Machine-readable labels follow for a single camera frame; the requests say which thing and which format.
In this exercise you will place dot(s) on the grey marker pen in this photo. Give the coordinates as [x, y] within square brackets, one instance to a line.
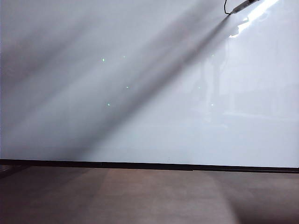
[241, 5]

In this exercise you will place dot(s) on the white whiteboard with black frame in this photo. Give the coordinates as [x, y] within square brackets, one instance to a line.
[130, 112]

